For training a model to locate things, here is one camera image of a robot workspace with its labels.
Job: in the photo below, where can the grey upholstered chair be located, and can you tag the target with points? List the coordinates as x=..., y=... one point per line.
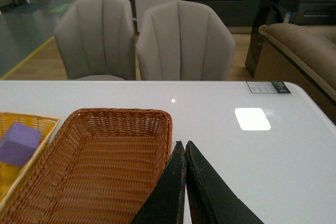
x=184, y=41
x=96, y=40

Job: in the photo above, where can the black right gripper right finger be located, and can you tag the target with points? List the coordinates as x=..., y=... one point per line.
x=210, y=198

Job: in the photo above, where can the brown wicker basket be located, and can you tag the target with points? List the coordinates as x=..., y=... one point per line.
x=100, y=167

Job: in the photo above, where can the table label sticker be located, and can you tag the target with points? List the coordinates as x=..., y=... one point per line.
x=268, y=87

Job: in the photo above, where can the yellow wicker basket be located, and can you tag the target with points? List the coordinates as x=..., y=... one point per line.
x=12, y=177

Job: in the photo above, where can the purple foam cube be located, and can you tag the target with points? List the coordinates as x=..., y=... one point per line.
x=18, y=144

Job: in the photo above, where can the left grey upholstered chair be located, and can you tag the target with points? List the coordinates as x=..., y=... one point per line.
x=96, y=40

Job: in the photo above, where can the black washing machine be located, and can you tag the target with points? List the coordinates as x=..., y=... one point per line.
x=298, y=12

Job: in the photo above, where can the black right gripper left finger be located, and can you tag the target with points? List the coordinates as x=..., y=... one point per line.
x=166, y=202

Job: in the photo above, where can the right grey upholstered chair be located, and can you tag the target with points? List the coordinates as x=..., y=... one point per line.
x=184, y=41

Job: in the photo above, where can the brown sofa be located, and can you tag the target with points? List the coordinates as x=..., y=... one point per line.
x=303, y=55

